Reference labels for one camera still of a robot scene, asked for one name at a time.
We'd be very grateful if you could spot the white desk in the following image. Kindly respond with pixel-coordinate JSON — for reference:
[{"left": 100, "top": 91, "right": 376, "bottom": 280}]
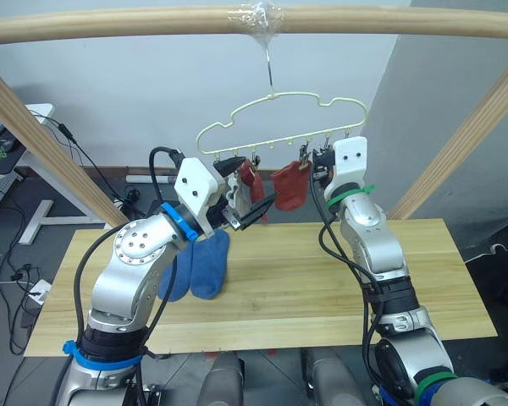
[{"left": 0, "top": 102, "right": 108, "bottom": 246}]

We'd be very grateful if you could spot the black cloth cover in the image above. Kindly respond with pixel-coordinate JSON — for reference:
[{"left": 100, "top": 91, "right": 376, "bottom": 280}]
[{"left": 465, "top": 242, "right": 508, "bottom": 384}]

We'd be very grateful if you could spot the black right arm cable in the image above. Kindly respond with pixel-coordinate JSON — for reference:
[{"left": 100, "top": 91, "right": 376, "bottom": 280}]
[{"left": 311, "top": 176, "right": 391, "bottom": 384}]

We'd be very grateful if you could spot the wooden frame slanted post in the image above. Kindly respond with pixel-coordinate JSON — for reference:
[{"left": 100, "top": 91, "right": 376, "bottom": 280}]
[
  {"left": 387, "top": 43, "right": 508, "bottom": 222},
  {"left": 0, "top": 57, "right": 130, "bottom": 230}
]

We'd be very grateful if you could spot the green zip tie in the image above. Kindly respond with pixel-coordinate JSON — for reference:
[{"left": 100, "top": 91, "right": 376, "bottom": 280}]
[{"left": 326, "top": 183, "right": 378, "bottom": 213}]

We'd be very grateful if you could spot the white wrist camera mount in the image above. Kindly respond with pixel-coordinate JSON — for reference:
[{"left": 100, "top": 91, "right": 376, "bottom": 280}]
[
  {"left": 323, "top": 135, "right": 369, "bottom": 196},
  {"left": 173, "top": 157, "right": 219, "bottom": 235}
]

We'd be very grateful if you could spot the cream cloud-shaped clip hanger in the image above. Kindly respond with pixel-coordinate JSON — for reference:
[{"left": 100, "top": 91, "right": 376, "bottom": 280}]
[{"left": 196, "top": 44, "right": 369, "bottom": 158}]

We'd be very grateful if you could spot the grey rounded robot leg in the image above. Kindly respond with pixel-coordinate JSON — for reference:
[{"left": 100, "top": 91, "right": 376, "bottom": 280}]
[
  {"left": 300, "top": 347, "right": 367, "bottom": 406},
  {"left": 202, "top": 350, "right": 245, "bottom": 406}
]

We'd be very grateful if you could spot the black floor cable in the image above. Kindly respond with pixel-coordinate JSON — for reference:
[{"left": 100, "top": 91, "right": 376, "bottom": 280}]
[{"left": 0, "top": 198, "right": 43, "bottom": 356}]

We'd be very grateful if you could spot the white power strip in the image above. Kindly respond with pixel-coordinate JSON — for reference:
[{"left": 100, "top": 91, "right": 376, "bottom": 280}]
[{"left": 25, "top": 278, "right": 52, "bottom": 304}]

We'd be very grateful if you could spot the narrow red sock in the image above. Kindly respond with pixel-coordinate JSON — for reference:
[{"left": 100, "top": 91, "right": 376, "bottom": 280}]
[{"left": 239, "top": 159, "right": 269, "bottom": 224}]

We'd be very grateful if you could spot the wide red sock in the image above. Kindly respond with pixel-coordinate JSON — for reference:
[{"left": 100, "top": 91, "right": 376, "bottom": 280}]
[{"left": 271, "top": 160, "right": 312, "bottom": 212}]

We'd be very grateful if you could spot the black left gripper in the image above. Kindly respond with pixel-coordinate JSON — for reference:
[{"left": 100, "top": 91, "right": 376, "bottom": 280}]
[{"left": 206, "top": 156, "right": 278, "bottom": 232}]

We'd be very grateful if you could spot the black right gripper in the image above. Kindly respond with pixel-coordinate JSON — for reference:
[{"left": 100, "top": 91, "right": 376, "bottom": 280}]
[{"left": 298, "top": 145, "right": 336, "bottom": 182}]

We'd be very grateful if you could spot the clear tape wad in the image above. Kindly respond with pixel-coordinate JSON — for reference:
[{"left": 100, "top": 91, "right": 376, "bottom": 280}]
[{"left": 227, "top": 1, "right": 286, "bottom": 48}]

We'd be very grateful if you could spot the blue wrist clamp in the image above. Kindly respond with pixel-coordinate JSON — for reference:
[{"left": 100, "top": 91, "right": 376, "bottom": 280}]
[{"left": 160, "top": 202, "right": 198, "bottom": 243}]

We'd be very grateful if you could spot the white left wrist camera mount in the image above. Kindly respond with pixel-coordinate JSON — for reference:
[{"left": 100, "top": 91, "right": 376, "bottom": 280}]
[{"left": 173, "top": 157, "right": 219, "bottom": 235}]

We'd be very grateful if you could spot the blue sock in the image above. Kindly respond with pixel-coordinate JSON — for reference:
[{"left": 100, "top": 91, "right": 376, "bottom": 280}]
[
  {"left": 157, "top": 243, "right": 195, "bottom": 303},
  {"left": 190, "top": 229, "right": 231, "bottom": 301}
]

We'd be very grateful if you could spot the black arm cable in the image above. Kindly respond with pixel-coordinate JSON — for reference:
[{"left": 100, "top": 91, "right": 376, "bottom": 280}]
[
  {"left": 74, "top": 145, "right": 188, "bottom": 361},
  {"left": 311, "top": 176, "right": 391, "bottom": 384}
]

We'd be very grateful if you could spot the wooden frame crossbar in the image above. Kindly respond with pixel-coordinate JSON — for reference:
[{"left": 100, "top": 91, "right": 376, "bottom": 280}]
[{"left": 0, "top": 5, "right": 508, "bottom": 46}]

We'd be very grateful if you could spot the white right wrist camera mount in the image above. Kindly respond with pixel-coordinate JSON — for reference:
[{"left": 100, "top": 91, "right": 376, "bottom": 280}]
[{"left": 323, "top": 135, "right": 369, "bottom": 196}]

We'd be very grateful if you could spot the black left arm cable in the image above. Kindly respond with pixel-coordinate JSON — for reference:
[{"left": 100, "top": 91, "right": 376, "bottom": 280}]
[{"left": 74, "top": 145, "right": 188, "bottom": 361}]

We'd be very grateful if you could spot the blue zip tie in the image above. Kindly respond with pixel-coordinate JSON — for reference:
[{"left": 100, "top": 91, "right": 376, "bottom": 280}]
[{"left": 62, "top": 339, "right": 144, "bottom": 372}]

